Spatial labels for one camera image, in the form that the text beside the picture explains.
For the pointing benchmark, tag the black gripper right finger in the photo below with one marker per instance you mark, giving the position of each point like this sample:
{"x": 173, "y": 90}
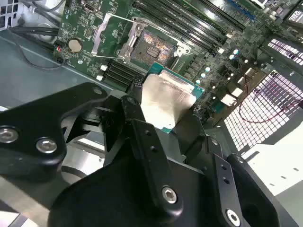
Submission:
{"x": 225, "y": 189}

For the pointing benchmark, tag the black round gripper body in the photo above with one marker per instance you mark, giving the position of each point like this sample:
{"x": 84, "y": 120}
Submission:
{"x": 113, "y": 201}

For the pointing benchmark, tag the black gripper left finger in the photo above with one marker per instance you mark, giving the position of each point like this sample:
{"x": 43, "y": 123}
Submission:
{"x": 35, "y": 123}

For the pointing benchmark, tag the metal socket cover frame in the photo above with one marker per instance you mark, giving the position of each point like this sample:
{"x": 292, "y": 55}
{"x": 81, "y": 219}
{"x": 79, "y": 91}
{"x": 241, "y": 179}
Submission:
{"x": 95, "y": 41}

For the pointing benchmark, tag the silver-topped CPU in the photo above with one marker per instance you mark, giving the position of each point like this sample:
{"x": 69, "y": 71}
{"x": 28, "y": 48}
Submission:
{"x": 165, "y": 99}

